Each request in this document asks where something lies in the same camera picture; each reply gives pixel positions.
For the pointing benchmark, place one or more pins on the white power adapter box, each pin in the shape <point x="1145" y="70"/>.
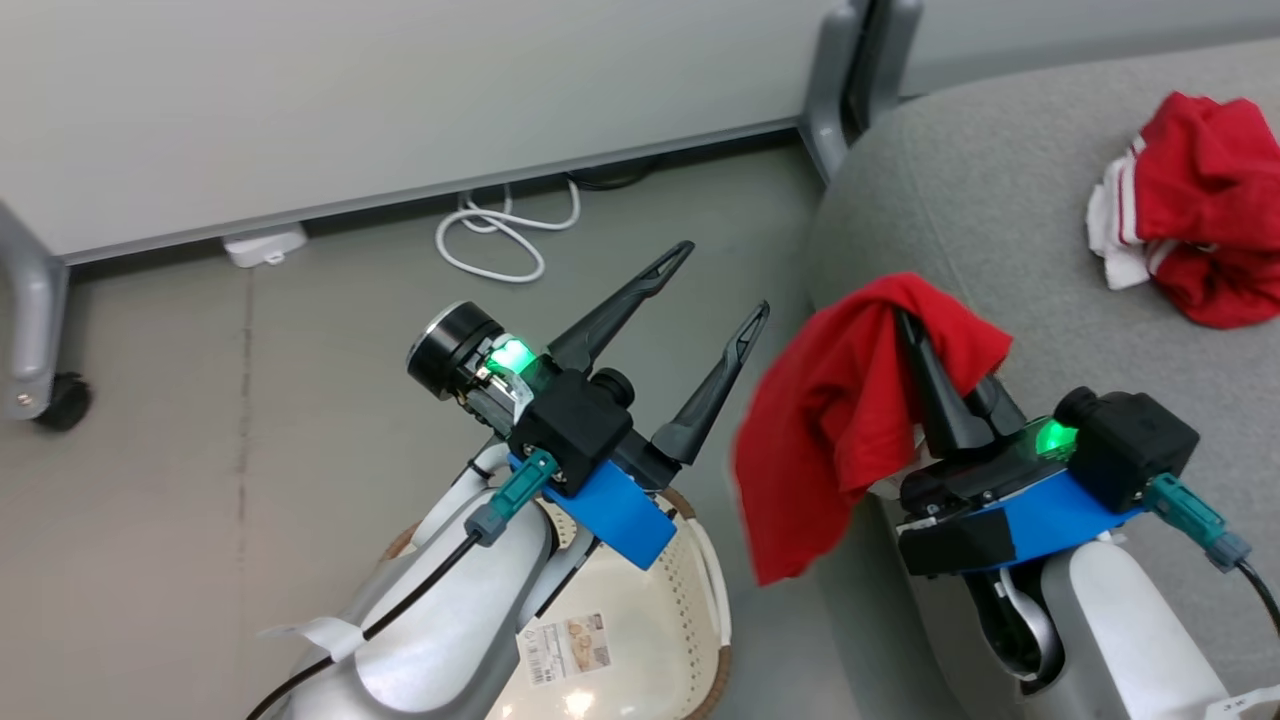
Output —
<point x="265" y="245"/>

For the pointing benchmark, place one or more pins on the plain red garment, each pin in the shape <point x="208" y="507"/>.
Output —
<point x="830" y="420"/>

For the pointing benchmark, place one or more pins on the blue black right wrist camera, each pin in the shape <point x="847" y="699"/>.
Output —
<point x="1130" y="450"/>

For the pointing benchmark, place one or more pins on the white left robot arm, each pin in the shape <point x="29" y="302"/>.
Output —
<point x="450" y="630"/>

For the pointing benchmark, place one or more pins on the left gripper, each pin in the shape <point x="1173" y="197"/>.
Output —
<point x="460" y="350"/>

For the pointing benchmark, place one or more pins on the barcode label sticker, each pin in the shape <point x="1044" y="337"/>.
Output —
<point x="562" y="648"/>

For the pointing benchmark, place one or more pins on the grey fabric sofa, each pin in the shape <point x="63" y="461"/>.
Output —
<point x="1000" y="200"/>

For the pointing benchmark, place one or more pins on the wide white partition panel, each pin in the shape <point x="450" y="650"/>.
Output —
<point x="400" y="90"/>

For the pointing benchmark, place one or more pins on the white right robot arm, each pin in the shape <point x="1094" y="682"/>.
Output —
<point x="1120" y="620"/>

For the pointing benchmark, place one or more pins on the cream plastic laundry basket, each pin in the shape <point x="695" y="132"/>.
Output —
<point x="650" y="620"/>

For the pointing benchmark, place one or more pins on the grey partition leg with caster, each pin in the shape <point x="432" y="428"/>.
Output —
<point x="30" y="300"/>

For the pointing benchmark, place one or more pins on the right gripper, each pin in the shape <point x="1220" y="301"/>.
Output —
<point x="980" y="480"/>

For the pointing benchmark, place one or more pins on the narrow white partition panel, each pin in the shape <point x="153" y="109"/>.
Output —
<point x="1100" y="30"/>

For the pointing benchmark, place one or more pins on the red garment with white stripes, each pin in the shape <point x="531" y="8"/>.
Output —
<point x="1210" y="170"/>

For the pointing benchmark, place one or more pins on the black caster wheel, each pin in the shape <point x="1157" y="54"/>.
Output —
<point x="65" y="402"/>

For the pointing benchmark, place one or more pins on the white tape tag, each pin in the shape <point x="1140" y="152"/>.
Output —
<point x="325" y="635"/>

